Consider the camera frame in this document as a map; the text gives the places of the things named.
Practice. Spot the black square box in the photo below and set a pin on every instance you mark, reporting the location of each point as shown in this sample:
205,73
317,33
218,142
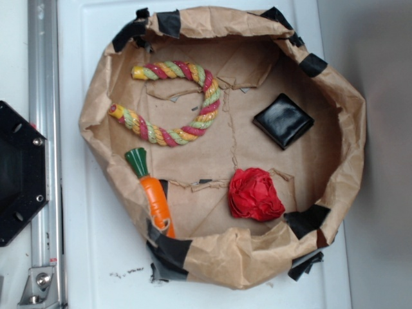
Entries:
283,121

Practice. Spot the brown paper bag bin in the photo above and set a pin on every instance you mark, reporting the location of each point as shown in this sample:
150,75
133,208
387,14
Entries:
254,56

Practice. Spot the red crumpled paper ball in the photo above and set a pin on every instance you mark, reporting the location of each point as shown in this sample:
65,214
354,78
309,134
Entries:
252,195

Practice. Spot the orange toy carrot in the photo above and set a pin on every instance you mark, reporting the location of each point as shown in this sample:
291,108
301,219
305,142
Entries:
154,191

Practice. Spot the multicolour twisted rope toy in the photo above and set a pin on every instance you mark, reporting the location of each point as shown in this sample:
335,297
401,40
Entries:
180,136

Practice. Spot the aluminium frame rail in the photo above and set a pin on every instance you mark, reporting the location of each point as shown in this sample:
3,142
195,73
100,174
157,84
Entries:
43,80

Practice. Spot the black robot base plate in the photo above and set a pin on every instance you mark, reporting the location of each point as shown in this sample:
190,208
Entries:
23,173

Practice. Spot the metal corner bracket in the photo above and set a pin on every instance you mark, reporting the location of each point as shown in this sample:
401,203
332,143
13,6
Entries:
41,290

